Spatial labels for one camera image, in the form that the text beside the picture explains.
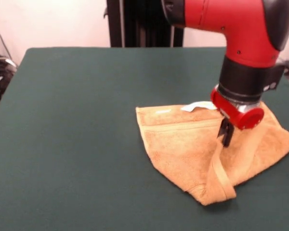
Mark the dark green table cloth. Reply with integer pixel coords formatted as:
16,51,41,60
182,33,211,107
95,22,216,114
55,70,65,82
0,47,289,231

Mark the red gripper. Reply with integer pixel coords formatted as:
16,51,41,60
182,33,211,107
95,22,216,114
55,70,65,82
210,87,265,148

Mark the orange terry towel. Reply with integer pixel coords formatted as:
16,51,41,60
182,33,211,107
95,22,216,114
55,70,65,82
135,101,289,206

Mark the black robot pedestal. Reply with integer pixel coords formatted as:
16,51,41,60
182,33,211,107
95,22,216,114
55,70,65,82
103,0,185,48

